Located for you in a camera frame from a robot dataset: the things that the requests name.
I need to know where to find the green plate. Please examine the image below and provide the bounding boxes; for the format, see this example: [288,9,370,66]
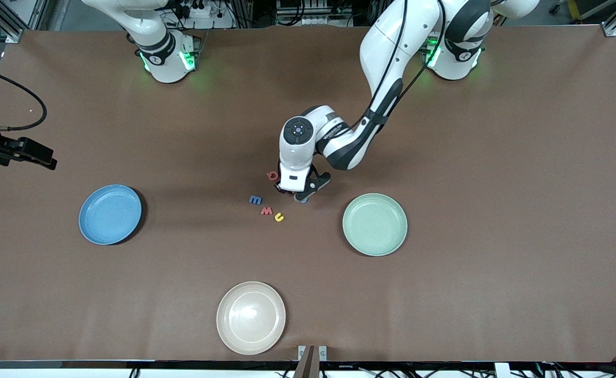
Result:
[342,193,408,257]

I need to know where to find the brown table mat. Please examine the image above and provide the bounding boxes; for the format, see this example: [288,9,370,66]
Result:
[0,24,616,363]

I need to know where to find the beige plate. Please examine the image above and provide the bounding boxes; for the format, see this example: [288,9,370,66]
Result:
[216,281,286,355]

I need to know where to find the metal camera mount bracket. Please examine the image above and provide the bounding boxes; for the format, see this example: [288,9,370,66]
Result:
[293,345,327,378]

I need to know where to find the white power strip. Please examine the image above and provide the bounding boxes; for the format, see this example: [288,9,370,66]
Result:
[174,0,235,29]

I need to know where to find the blue plate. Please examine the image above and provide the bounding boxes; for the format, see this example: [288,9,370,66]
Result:
[79,184,143,246]

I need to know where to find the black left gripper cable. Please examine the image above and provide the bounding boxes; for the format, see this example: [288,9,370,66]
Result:
[339,0,448,132]

